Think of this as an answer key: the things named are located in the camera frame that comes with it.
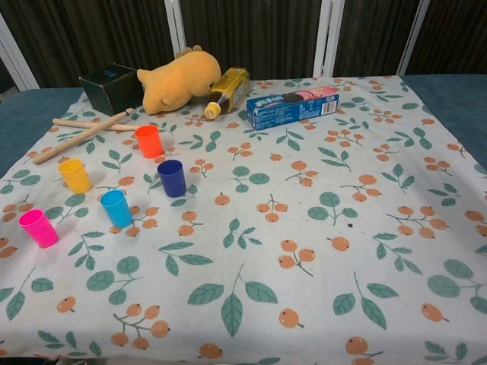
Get dark blue plastic cup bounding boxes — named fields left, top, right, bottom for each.
left=157, top=159, right=187, bottom=198

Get floral print tablecloth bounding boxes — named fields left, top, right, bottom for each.
left=0, top=75, right=487, bottom=365

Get orange plastic cup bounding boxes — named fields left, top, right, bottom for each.
left=134, top=125, right=164, bottom=159

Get wooden stick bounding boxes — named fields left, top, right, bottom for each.
left=33, top=107, right=135, bottom=165
left=52, top=117, right=142, bottom=132

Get light blue plastic cup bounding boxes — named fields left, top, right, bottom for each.
left=100, top=189, right=133, bottom=230

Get orange plush toy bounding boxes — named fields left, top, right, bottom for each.
left=136, top=44, right=222, bottom=116

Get yellow plastic cup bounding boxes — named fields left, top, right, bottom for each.
left=58, top=158, right=93, bottom=195

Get tea bottle yellow cap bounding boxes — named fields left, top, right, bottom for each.
left=204, top=67, right=251, bottom=119

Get pink plastic cup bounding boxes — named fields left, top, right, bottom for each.
left=18, top=208, right=60, bottom=249

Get black cardboard box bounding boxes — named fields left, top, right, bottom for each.
left=78, top=63, right=148, bottom=117

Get blue sandwich cookie box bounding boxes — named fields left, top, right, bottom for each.
left=246, top=86, right=340, bottom=131

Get blue table cover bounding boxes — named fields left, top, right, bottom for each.
left=0, top=74, right=487, bottom=179

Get dark folding screen white frames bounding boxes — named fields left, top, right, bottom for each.
left=0, top=0, right=487, bottom=90

